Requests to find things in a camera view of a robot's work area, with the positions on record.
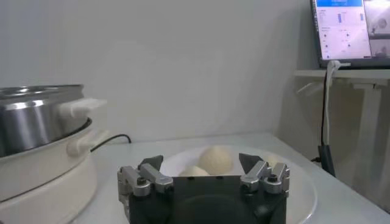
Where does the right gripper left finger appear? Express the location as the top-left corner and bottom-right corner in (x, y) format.
(117, 155), (174, 198)

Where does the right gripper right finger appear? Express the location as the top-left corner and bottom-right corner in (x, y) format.
(238, 153), (291, 195)

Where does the white steamed baozi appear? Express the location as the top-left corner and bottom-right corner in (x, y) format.
(178, 166), (211, 177)
(197, 145), (235, 176)

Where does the stainless steel steamer basket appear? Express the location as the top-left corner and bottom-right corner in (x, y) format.
(0, 84), (108, 158)

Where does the white round plate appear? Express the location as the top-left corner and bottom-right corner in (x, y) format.
(160, 144), (318, 224)

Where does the black power adapter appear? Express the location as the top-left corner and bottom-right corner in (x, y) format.
(310, 71), (336, 178)

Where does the white electric cooker base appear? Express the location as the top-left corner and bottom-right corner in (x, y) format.
(0, 118), (110, 224)

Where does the white desk with laptop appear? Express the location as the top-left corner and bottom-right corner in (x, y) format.
(294, 69), (390, 214)

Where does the open laptop computer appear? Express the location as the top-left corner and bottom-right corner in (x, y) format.
(310, 0), (390, 69)

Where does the black cooker power cable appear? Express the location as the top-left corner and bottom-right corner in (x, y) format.
(90, 133), (132, 152)

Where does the white laptop charging cable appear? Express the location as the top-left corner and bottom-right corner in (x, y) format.
(322, 60), (352, 147)

